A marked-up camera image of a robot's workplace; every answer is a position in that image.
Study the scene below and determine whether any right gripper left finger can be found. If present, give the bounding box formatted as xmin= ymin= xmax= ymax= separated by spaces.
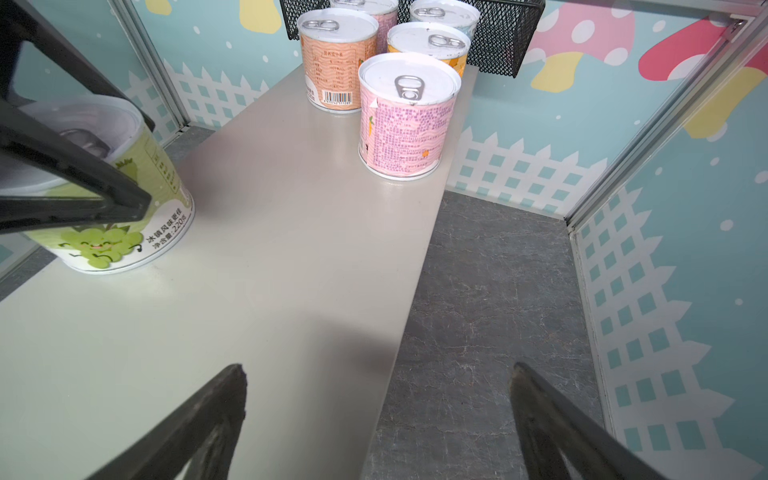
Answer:
xmin=90 ymin=364 xmax=248 ymax=479

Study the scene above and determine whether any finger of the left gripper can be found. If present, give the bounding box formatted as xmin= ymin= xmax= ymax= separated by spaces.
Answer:
xmin=1 ymin=1 xmax=156 ymax=132
xmin=1 ymin=100 xmax=152 ymax=234

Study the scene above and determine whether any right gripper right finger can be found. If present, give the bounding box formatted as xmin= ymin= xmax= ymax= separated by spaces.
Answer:
xmin=510 ymin=362 xmax=663 ymax=479

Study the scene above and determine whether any green label can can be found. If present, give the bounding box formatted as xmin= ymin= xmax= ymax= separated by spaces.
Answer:
xmin=1 ymin=129 xmax=195 ymax=274

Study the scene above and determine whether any pink front can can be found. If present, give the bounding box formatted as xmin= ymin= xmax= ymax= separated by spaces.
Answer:
xmin=358 ymin=53 xmax=462 ymax=181

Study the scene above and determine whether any pink label can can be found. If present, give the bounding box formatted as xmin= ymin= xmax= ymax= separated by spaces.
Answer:
xmin=330 ymin=0 xmax=398 ymax=54

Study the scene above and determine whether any yellow label can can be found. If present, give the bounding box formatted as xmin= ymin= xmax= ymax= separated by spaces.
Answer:
xmin=387 ymin=21 xmax=471 ymax=77

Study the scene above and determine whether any blue label can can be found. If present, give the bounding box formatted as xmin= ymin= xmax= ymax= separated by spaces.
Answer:
xmin=409 ymin=0 xmax=480 ymax=39

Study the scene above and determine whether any beige metal cabinet counter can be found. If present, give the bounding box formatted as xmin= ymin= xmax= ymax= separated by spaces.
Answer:
xmin=1 ymin=68 xmax=477 ymax=479

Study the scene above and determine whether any black mesh wall basket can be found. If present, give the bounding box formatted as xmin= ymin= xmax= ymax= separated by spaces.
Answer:
xmin=279 ymin=0 xmax=546 ymax=78

